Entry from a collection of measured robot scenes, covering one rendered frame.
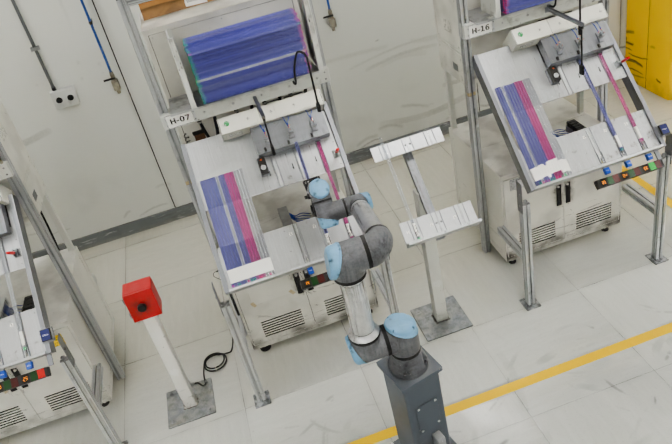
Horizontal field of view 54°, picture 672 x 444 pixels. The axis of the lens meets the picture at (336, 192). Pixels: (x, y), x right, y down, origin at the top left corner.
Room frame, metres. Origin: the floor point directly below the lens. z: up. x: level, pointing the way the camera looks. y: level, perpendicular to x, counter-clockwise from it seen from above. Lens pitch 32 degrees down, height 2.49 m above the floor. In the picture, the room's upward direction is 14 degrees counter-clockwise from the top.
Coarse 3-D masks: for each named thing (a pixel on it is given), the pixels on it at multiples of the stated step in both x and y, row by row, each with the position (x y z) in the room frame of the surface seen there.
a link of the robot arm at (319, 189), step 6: (318, 180) 2.17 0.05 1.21; (324, 180) 2.17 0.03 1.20; (312, 186) 2.15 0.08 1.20; (318, 186) 2.15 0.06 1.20; (324, 186) 2.15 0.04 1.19; (312, 192) 2.14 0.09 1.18; (318, 192) 2.14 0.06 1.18; (324, 192) 2.14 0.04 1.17; (312, 198) 2.16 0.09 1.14; (318, 198) 2.14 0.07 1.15; (324, 198) 2.14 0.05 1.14
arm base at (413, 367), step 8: (424, 352) 1.78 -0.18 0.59; (392, 360) 1.76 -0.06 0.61; (400, 360) 1.73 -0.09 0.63; (408, 360) 1.72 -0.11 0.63; (416, 360) 1.73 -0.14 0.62; (424, 360) 1.76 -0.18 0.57; (392, 368) 1.75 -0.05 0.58; (400, 368) 1.73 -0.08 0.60; (408, 368) 1.72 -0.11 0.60; (416, 368) 1.72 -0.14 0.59; (424, 368) 1.73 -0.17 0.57; (400, 376) 1.72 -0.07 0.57; (408, 376) 1.71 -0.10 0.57; (416, 376) 1.71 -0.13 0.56
